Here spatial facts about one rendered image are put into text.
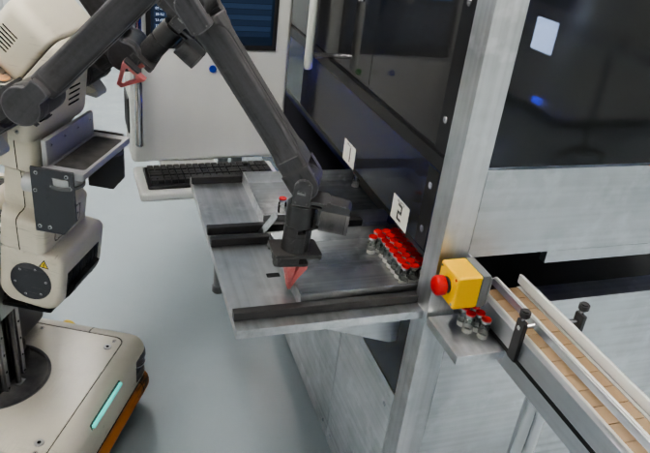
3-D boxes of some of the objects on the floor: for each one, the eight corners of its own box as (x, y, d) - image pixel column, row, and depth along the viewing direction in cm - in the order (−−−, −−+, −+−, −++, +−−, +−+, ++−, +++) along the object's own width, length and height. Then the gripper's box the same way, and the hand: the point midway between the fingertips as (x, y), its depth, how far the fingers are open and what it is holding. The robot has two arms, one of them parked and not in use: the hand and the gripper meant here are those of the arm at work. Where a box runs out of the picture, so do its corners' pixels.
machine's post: (381, 551, 181) (614, -452, 86) (389, 571, 176) (646, -471, 81) (360, 557, 178) (575, -467, 83) (368, 576, 173) (605, -487, 78)
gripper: (317, 215, 132) (307, 278, 139) (270, 215, 129) (261, 279, 136) (327, 231, 127) (314, 295, 134) (278, 231, 123) (268, 297, 130)
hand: (288, 284), depth 134 cm, fingers closed
